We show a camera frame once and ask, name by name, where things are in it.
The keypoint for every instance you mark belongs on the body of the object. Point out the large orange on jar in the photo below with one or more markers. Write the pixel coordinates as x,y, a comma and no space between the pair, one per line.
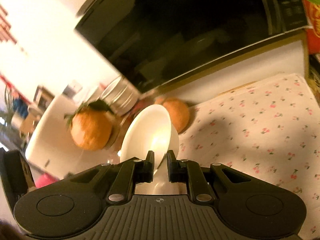
89,125

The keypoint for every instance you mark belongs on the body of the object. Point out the framed picture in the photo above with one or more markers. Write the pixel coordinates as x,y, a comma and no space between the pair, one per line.
43,98

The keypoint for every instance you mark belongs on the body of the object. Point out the red gift box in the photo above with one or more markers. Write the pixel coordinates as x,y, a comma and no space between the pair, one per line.
312,13

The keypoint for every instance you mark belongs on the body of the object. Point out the potted green plant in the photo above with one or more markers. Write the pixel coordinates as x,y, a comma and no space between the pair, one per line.
8,113

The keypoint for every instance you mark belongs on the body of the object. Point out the black microwave oven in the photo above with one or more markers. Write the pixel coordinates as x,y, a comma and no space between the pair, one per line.
153,43

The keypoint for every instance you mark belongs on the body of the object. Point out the large white bowl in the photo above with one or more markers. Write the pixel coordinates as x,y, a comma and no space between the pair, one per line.
167,169

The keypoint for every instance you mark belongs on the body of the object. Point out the stack of white containers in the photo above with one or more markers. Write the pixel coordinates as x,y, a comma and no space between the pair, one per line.
120,95

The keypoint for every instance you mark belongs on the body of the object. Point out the red plastic chair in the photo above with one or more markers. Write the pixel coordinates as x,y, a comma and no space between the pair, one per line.
44,180

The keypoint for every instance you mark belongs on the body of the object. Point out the cherry print tablecloth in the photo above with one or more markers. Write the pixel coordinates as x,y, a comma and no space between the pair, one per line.
269,130

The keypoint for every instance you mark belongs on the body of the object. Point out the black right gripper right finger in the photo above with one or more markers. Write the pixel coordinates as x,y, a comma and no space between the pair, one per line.
190,173

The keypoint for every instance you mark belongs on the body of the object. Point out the cream bowl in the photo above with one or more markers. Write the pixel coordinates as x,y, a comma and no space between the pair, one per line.
149,131

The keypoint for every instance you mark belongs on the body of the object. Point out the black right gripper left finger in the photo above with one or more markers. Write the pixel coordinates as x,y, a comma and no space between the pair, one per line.
132,172

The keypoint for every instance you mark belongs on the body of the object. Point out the cream air fryer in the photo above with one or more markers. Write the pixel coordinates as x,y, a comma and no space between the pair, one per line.
52,149

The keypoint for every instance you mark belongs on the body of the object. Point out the large orange on table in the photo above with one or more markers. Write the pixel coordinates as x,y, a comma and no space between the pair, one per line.
178,111

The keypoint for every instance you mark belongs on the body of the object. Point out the glass jar of kumquats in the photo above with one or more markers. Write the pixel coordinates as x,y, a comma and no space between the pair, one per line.
120,125

